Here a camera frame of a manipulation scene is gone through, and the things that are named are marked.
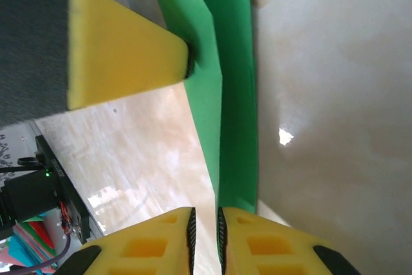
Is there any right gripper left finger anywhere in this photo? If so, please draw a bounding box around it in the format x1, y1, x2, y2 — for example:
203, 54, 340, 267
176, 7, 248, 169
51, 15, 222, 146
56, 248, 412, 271
56, 206, 198, 275

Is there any stack of coloured paper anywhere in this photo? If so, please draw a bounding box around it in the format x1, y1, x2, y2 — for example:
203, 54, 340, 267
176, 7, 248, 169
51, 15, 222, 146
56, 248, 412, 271
0, 215, 57, 271

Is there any green cloth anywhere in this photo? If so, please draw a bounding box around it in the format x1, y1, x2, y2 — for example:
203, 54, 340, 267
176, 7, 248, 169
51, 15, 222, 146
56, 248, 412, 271
135, 0, 261, 265

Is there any right base red wire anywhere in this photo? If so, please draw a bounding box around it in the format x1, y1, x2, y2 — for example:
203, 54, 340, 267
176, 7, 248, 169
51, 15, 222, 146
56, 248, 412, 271
57, 202, 73, 234

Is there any small black cable loop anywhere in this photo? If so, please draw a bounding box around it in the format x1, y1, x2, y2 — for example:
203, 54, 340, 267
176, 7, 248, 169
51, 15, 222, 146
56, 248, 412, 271
0, 156, 44, 174

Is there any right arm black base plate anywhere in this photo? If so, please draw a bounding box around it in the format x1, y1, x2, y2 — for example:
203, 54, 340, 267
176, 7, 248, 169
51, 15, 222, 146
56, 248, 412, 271
34, 135, 92, 245

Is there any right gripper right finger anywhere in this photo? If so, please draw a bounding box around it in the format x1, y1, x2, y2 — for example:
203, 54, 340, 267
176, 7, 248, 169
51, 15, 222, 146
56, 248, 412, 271
216, 206, 363, 275

